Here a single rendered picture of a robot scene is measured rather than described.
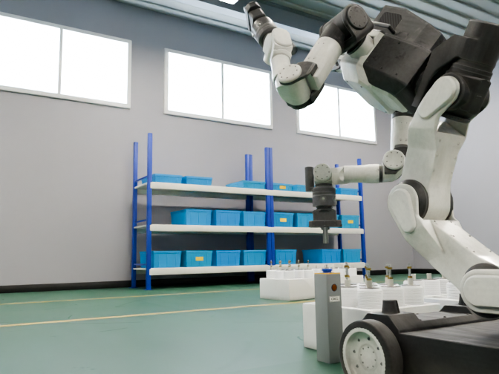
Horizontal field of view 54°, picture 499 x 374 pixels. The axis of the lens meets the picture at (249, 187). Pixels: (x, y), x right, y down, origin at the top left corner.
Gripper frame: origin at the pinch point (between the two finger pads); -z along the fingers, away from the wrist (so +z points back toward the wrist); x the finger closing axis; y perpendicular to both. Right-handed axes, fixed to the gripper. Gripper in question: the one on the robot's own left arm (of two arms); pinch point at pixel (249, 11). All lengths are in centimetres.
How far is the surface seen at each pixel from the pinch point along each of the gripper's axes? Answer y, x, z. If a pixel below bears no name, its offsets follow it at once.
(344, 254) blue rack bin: 144, 588, -124
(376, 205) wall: 276, 687, -218
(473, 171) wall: 429, 618, -166
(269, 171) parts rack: 81, 456, -236
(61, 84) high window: -128, 306, -394
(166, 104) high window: -11, 391, -374
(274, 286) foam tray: -9, 288, -10
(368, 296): -5, 61, 98
